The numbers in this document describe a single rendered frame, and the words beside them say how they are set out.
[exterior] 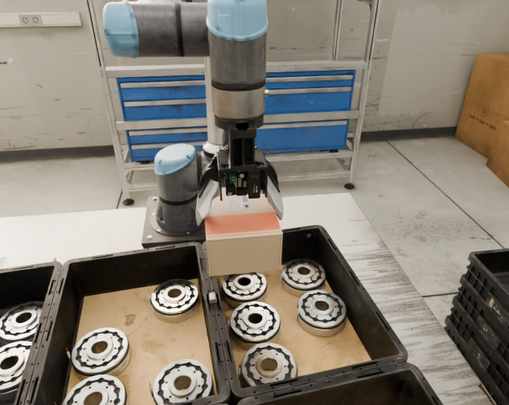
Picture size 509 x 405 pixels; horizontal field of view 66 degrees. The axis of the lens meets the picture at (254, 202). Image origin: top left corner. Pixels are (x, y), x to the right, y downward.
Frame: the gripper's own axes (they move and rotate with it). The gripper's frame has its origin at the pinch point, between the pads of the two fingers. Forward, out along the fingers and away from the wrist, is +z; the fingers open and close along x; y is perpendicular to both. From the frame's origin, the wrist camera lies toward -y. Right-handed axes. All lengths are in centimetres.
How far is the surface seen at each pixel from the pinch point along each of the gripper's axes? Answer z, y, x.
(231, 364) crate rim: 16.6, 16.7, -3.4
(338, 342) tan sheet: 26.6, 7.6, 18.8
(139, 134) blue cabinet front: 60, -192, -47
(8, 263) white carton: 31, -32, -60
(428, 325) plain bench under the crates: 40, -4, 48
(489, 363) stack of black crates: 79, -16, 86
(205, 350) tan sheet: 26.7, 5.8, -7.9
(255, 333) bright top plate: 23.7, 5.5, 2.1
